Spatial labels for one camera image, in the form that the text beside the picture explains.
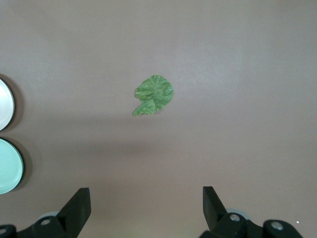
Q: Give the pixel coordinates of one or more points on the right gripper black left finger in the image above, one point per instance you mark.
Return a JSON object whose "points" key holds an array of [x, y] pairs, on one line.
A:
{"points": [[74, 213]]}

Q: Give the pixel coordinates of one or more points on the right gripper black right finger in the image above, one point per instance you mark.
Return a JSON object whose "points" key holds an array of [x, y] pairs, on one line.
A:
{"points": [[215, 213]]}

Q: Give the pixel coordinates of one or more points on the green lettuce leaf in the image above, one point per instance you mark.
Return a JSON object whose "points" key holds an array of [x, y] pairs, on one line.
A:
{"points": [[156, 91]]}

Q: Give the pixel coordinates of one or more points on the light green round plate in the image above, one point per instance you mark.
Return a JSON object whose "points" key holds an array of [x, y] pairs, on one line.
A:
{"points": [[7, 166]]}

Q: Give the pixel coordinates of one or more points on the beige round plate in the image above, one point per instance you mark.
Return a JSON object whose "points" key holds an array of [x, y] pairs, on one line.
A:
{"points": [[5, 104]]}

